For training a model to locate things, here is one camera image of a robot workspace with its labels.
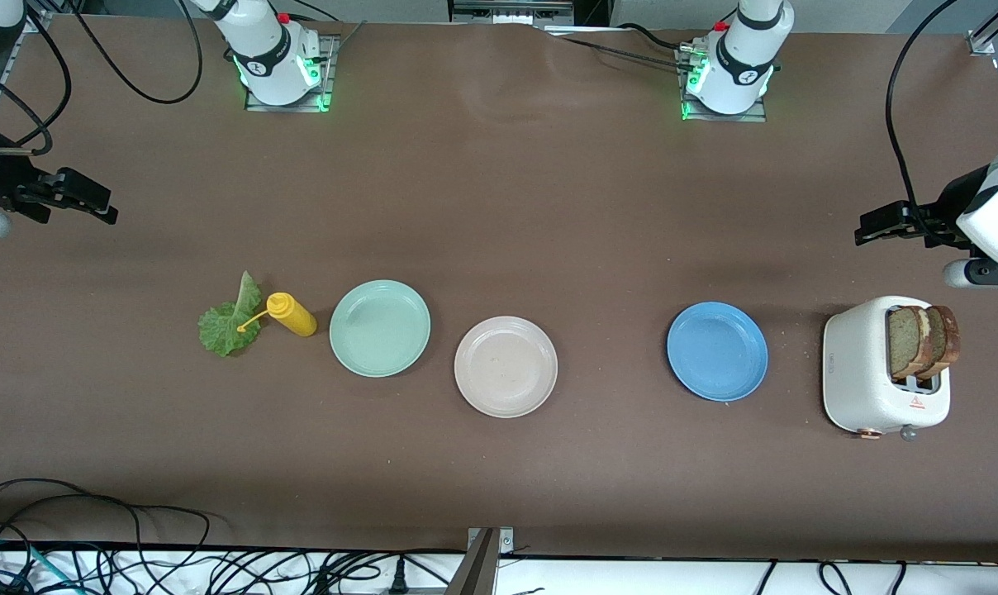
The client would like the teal floor cable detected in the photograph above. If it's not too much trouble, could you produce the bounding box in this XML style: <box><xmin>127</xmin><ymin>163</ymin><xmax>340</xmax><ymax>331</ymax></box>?
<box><xmin>0</xmin><ymin>537</ymin><xmax>78</xmax><ymax>595</ymax></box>

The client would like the grey metal table bracket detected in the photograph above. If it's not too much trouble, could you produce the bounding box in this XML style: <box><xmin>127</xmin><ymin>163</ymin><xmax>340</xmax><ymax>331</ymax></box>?
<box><xmin>445</xmin><ymin>526</ymin><xmax>516</xmax><ymax>595</ymax></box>

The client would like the blue plate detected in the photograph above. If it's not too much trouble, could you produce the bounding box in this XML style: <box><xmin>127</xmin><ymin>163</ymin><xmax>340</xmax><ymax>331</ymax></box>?
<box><xmin>666</xmin><ymin>301</ymin><xmax>770</xmax><ymax>403</ymax></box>

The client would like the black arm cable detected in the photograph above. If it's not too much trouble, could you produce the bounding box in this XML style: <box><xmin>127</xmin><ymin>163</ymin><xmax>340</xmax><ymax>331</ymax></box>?
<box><xmin>883</xmin><ymin>0</ymin><xmax>962</xmax><ymax>209</ymax></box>
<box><xmin>0</xmin><ymin>0</ymin><xmax>207</xmax><ymax>158</ymax></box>

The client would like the brown bread slice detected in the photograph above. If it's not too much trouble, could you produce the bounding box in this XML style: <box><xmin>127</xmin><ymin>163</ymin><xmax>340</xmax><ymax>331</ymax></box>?
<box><xmin>920</xmin><ymin>304</ymin><xmax>961</xmax><ymax>379</ymax></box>
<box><xmin>886</xmin><ymin>306</ymin><xmax>934</xmax><ymax>382</ymax></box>

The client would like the yellow mustard squeeze bottle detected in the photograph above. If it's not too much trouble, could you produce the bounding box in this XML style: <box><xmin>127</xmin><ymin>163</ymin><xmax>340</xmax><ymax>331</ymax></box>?
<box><xmin>236</xmin><ymin>292</ymin><xmax>319</xmax><ymax>338</ymax></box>

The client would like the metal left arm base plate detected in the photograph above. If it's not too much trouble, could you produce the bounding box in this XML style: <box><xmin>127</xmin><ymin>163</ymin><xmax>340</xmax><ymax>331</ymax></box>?
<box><xmin>677</xmin><ymin>45</ymin><xmax>768</xmax><ymax>123</ymax></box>

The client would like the dark metal equipment frame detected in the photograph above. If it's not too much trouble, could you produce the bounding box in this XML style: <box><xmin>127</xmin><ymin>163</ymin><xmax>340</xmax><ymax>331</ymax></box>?
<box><xmin>448</xmin><ymin>0</ymin><xmax>576</xmax><ymax>27</ymax></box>

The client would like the mint green plate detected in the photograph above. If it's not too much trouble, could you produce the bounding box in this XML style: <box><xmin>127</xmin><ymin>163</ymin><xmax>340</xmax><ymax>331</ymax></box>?
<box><xmin>329</xmin><ymin>279</ymin><xmax>432</xmax><ymax>378</ymax></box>

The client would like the black looped floor cable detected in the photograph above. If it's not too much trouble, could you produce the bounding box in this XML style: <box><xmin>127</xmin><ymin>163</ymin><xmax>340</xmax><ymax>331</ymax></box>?
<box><xmin>0</xmin><ymin>478</ymin><xmax>212</xmax><ymax>579</ymax></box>

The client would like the beige plate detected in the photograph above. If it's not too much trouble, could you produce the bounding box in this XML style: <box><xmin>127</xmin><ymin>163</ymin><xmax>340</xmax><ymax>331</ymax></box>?
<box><xmin>454</xmin><ymin>316</ymin><xmax>559</xmax><ymax>419</ymax></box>

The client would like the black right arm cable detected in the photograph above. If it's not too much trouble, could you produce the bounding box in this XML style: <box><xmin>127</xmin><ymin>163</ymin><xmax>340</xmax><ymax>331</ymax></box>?
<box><xmin>0</xmin><ymin>0</ymin><xmax>207</xmax><ymax>158</ymax></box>

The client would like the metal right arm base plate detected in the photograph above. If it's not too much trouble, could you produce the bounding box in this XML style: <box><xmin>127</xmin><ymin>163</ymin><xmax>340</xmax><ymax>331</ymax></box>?
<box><xmin>245</xmin><ymin>35</ymin><xmax>340</xmax><ymax>113</ymax></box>

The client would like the aluminium profile rail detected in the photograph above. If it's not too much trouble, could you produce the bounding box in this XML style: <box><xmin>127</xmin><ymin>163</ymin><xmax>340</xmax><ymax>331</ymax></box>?
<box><xmin>966</xmin><ymin>0</ymin><xmax>998</xmax><ymax>57</ymax></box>

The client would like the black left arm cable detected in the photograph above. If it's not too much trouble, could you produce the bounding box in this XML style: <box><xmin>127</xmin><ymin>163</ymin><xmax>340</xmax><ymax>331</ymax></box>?
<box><xmin>883</xmin><ymin>0</ymin><xmax>962</xmax><ymax>209</ymax></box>

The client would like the aluminium side frame rail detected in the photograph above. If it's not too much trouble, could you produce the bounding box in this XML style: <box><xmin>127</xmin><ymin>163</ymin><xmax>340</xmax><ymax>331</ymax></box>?
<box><xmin>0</xmin><ymin>8</ymin><xmax>54</xmax><ymax>125</ymax></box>

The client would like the green lettuce leaf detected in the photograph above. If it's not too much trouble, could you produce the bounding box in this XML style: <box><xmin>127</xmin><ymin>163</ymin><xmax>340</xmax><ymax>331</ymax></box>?
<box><xmin>197</xmin><ymin>270</ymin><xmax>264</xmax><ymax>358</ymax></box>

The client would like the black cable on table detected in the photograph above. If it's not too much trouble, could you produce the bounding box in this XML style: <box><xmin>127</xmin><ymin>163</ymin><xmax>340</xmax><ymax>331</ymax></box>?
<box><xmin>540</xmin><ymin>23</ymin><xmax>698</xmax><ymax>71</ymax></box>

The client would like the white toaster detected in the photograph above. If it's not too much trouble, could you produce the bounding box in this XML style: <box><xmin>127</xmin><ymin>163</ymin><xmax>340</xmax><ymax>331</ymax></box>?
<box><xmin>822</xmin><ymin>295</ymin><xmax>953</xmax><ymax>442</ymax></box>

